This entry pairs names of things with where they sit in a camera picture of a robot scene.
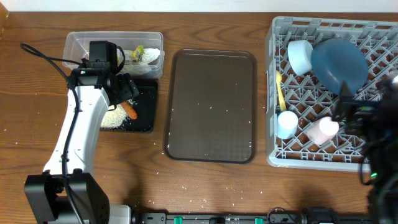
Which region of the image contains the white rice pile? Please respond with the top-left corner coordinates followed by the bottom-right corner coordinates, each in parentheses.
top-left (101, 99), bottom-right (134, 129)

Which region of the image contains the dark blue plate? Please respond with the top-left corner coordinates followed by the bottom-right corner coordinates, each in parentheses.
top-left (311, 39), bottom-right (368, 95)

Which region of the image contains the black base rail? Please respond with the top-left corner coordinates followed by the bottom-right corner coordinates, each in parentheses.
top-left (130, 207), bottom-right (372, 224)

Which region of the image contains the pink cup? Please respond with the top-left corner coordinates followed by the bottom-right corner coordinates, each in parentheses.
top-left (306, 116), bottom-right (340, 146)

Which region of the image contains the silver green snack wrapper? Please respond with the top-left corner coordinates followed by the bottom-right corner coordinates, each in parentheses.
top-left (131, 45), bottom-right (144, 62)

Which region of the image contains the brown serving tray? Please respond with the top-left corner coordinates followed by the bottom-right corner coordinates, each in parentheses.
top-left (164, 49), bottom-right (257, 164)

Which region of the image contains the black rectangular tray bin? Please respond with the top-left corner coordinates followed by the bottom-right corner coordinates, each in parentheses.
top-left (100, 79), bottom-right (158, 133)

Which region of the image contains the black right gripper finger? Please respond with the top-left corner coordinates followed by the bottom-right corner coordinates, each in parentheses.
top-left (337, 81), bottom-right (354, 108)
top-left (331, 104), bottom-right (353, 122)

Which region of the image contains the grey dishwasher rack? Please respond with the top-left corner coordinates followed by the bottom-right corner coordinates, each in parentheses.
top-left (266, 16), bottom-right (397, 172)

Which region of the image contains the orange carrot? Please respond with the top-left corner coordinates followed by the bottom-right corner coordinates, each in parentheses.
top-left (120, 101), bottom-right (138, 119)

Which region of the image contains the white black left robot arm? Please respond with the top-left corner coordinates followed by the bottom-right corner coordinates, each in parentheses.
top-left (24, 40), bottom-right (139, 223)

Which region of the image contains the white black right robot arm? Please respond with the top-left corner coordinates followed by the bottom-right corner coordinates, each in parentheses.
top-left (332, 78), bottom-right (397, 223)

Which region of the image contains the white paper napkin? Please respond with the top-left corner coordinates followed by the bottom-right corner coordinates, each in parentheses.
top-left (117, 47), bottom-right (160, 75)

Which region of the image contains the yellow plastic spoon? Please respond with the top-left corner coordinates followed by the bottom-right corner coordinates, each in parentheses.
top-left (275, 71), bottom-right (287, 111)

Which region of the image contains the light blue bowl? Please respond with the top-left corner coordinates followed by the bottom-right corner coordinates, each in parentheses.
top-left (287, 40), bottom-right (313, 75)

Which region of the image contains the light blue cup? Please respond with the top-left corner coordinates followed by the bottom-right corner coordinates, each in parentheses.
top-left (277, 111), bottom-right (299, 139)

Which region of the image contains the clear plastic waste bin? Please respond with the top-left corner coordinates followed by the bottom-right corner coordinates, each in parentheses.
top-left (63, 31), bottom-right (164, 79)

